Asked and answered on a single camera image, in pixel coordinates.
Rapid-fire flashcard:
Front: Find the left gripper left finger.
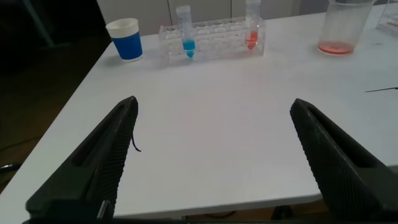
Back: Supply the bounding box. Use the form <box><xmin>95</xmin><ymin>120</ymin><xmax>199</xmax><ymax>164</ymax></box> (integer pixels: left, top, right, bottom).
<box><xmin>25</xmin><ymin>95</ymin><xmax>139</xmax><ymax>218</ymax></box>

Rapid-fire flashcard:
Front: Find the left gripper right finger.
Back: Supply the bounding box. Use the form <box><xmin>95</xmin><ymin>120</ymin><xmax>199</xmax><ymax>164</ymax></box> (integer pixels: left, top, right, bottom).
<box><xmin>289</xmin><ymin>98</ymin><xmax>398</xmax><ymax>222</ymax></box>

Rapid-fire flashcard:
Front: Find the test tube with blue pigment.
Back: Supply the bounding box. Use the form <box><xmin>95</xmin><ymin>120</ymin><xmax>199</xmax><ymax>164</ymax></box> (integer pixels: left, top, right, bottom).
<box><xmin>175</xmin><ymin>4</ymin><xmax>197</xmax><ymax>59</ymax></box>

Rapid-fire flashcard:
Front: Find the clear glass beaker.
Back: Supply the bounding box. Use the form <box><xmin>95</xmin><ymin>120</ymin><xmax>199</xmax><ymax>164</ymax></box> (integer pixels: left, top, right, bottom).
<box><xmin>317</xmin><ymin>0</ymin><xmax>376</xmax><ymax>56</ymax></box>

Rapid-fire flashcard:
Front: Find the clear plastic test tube rack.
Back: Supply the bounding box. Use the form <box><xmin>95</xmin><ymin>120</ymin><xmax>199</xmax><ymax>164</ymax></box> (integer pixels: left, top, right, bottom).
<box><xmin>158</xmin><ymin>17</ymin><xmax>267</xmax><ymax>63</ymax></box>
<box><xmin>375</xmin><ymin>0</ymin><xmax>398</xmax><ymax>39</ymax></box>

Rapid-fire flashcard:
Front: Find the test tube with red pigment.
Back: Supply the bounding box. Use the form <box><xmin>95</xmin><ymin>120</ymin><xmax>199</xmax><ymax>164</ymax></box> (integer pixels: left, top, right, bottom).
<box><xmin>244</xmin><ymin>0</ymin><xmax>261</xmax><ymax>50</ymax></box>

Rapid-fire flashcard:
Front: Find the blue and white paper cup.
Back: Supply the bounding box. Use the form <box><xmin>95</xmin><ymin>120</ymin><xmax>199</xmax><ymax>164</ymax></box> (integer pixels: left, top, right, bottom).
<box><xmin>105</xmin><ymin>17</ymin><xmax>144</xmax><ymax>62</ymax></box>

